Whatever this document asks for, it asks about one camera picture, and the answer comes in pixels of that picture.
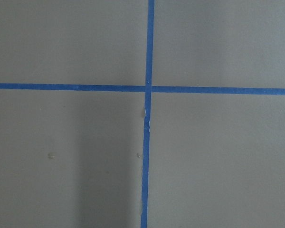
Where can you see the blue tape long line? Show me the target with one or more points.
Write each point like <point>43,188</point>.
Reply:
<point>147,109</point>

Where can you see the blue tape cross line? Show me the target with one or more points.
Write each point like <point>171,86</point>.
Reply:
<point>152,89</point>

